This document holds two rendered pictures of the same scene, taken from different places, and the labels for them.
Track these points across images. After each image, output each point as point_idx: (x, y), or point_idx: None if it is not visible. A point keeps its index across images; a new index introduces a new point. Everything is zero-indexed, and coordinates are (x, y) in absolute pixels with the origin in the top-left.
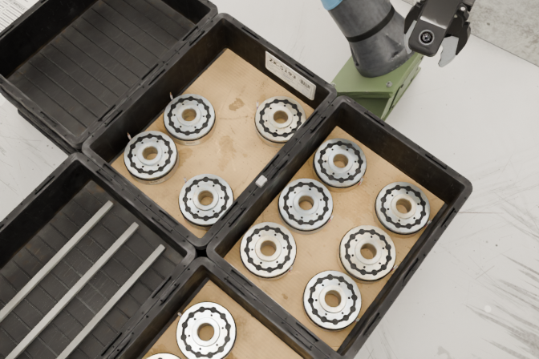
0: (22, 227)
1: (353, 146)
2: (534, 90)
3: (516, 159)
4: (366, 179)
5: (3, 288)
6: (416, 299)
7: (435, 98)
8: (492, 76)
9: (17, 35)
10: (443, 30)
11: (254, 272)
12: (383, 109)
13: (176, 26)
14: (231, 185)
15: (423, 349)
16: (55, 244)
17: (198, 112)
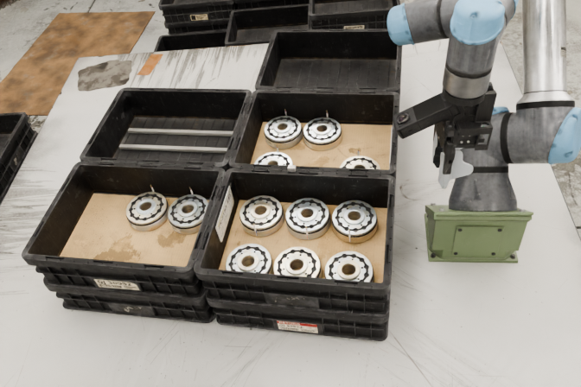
0: (199, 103)
1: (373, 218)
2: None
3: (503, 382)
4: (359, 245)
5: (169, 124)
6: (309, 358)
7: (501, 287)
8: (571, 321)
9: (303, 37)
10: (415, 120)
11: (239, 212)
12: (433, 234)
13: None
14: None
15: (271, 383)
16: (204, 129)
17: (327, 130)
